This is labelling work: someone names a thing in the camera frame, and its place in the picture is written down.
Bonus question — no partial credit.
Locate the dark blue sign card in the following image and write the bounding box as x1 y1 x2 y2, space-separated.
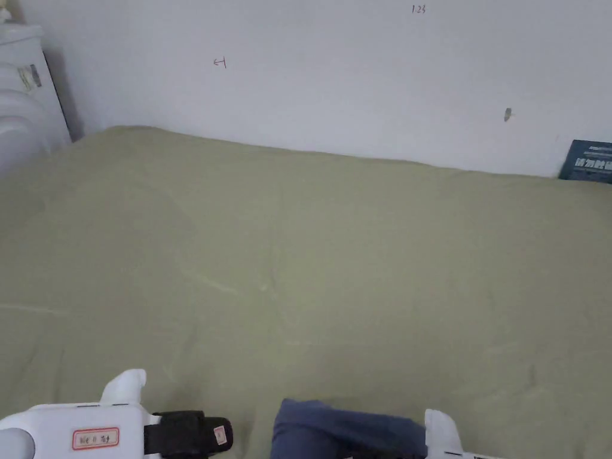
558 139 612 185

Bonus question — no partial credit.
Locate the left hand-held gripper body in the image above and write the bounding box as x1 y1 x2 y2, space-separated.
0 368 165 459

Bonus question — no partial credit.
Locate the bed with pale green sheet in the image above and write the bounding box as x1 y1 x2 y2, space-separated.
0 125 612 459

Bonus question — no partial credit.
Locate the white washing machine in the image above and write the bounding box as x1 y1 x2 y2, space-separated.
0 9 72 179

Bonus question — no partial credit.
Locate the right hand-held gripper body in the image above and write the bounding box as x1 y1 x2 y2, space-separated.
424 408 515 459

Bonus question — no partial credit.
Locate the dark blue garment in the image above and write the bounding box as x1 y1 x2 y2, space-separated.
270 398 429 459

